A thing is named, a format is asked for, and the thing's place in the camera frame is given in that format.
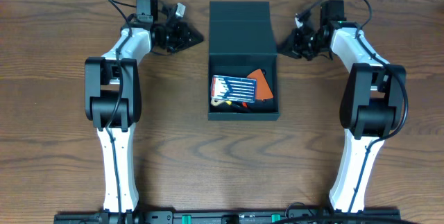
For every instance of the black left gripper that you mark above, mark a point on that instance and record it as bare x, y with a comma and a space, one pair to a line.
181, 37

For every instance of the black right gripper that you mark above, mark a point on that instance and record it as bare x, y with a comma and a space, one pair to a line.
292, 49

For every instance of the dark green box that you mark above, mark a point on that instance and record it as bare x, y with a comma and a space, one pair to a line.
241, 41

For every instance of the orange scraper wooden handle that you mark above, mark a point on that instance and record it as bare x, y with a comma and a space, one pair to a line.
263, 91

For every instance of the blue precision screwdriver set case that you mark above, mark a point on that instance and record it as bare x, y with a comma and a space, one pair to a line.
228, 88

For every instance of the black yellow screwdriver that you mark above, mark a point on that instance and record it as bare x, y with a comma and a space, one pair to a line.
238, 107

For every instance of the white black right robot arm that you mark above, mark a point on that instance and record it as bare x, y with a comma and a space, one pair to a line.
374, 106

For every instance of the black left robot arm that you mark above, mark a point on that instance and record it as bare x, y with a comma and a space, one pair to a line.
113, 98

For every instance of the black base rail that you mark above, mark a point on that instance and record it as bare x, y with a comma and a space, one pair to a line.
305, 215

